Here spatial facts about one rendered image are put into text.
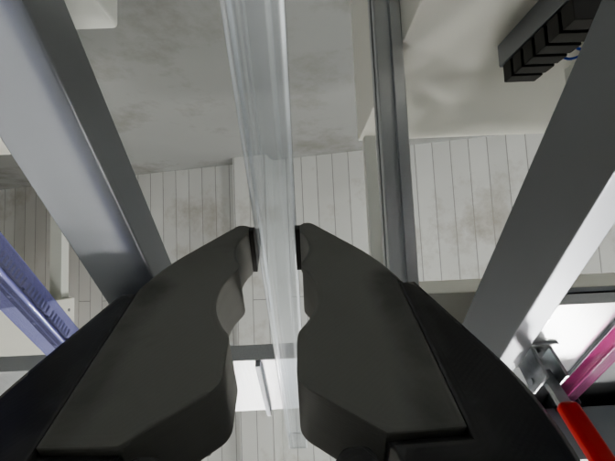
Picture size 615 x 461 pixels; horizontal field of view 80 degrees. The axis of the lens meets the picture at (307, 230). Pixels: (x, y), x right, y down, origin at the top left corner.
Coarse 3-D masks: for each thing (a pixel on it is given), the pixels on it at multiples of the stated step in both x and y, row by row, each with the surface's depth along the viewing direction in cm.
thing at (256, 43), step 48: (240, 0) 8; (240, 48) 8; (240, 96) 9; (288, 96) 9; (288, 144) 10; (288, 192) 11; (288, 240) 13; (288, 288) 14; (288, 336) 17; (288, 384) 20; (288, 432) 25
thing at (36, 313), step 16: (0, 240) 13; (0, 256) 13; (16, 256) 14; (0, 272) 13; (16, 272) 14; (32, 272) 15; (0, 288) 14; (16, 288) 14; (32, 288) 15; (0, 304) 15; (16, 304) 15; (32, 304) 15; (48, 304) 16; (16, 320) 15; (32, 320) 16; (48, 320) 16; (64, 320) 17; (32, 336) 16; (48, 336) 16; (64, 336) 17; (48, 352) 17
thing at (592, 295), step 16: (576, 288) 34; (592, 288) 34; (608, 288) 34; (560, 304) 28; (576, 304) 28; (592, 304) 28; (608, 304) 28; (560, 320) 30; (576, 320) 30; (592, 320) 30; (608, 320) 30; (544, 336) 31; (560, 336) 31; (576, 336) 31; (592, 336) 31; (560, 352) 33; (576, 352) 33; (576, 368) 34; (592, 384) 37; (608, 384) 37; (544, 400) 39; (592, 400) 40; (608, 400) 40
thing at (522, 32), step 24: (552, 0) 44; (576, 0) 41; (600, 0) 41; (528, 24) 49; (552, 24) 45; (576, 24) 42; (504, 48) 55; (528, 48) 49; (552, 48) 47; (576, 48) 53; (504, 72) 55; (528, 72) 53
